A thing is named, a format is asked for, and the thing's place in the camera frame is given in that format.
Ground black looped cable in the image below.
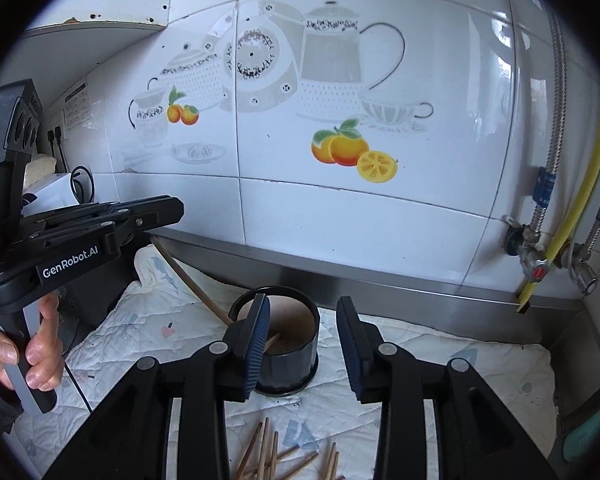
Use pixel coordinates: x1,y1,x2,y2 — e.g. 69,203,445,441
70,166,95,204

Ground white wall sticker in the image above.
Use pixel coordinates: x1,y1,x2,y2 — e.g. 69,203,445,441
62,79,92,133

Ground wall socket with black plugs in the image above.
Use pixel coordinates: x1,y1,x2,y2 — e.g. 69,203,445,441
47,122,68,161

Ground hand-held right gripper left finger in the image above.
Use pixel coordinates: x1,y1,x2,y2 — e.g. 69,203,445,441
42,293,272,480

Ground white wall shelf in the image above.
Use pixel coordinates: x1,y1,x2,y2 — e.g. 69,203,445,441
22,19,168,41

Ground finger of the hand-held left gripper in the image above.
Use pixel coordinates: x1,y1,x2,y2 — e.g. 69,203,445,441
22,195,186,261

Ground yellow gas hose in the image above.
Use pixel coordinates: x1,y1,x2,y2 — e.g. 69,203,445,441
517,100,600,311

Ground metal valve with red handle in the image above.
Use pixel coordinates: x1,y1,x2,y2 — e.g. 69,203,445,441
502,214,556,283

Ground white printed quilted cloth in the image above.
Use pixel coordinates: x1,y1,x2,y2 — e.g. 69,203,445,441
15,247,561,480

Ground white appliance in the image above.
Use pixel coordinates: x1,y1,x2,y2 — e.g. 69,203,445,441
22,172,81,208

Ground teal pump bottle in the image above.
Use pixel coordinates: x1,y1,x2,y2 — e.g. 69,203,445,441
560,402,600,463

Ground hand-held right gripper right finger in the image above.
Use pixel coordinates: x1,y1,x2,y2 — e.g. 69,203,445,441
336,296,558,480

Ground black chopstick holder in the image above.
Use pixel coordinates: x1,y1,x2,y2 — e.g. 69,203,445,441
227,286,321,395

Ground braided steel hose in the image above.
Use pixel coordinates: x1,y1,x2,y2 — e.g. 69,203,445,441
529,10,568,233
577,130,600,261

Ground person's left hand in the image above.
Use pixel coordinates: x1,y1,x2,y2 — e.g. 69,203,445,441
0,292,65,392

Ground bunch of wooden chopsticks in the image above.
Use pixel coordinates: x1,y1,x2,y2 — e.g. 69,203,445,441
235,417,342,480

